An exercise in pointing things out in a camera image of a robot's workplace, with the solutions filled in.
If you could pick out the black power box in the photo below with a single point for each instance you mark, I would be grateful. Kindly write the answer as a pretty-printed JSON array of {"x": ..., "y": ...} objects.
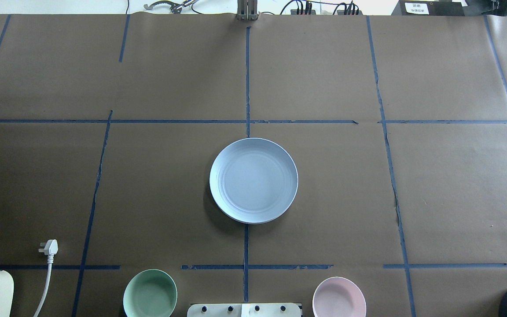
[{"x": 427, "y": 7}]

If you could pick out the white toaster cord plug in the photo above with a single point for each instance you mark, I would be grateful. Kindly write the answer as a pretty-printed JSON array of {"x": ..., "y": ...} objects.
[{"x": 49, "y": 249}]

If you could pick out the green bowl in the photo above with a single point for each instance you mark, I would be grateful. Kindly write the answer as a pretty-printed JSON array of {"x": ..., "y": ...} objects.
[{"x": 150, "y": 293}]

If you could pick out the aluminium frame post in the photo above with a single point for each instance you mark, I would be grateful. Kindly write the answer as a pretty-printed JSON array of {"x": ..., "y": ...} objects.
[{"x": 247, "y": 10}]

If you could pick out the blue plate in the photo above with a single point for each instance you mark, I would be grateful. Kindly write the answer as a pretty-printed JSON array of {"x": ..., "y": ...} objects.
[{"x": 253, "y": 180}]

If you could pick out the pink bowl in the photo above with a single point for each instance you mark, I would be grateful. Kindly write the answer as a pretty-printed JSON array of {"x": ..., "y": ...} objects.
[{"x": 338, "y": 297}]

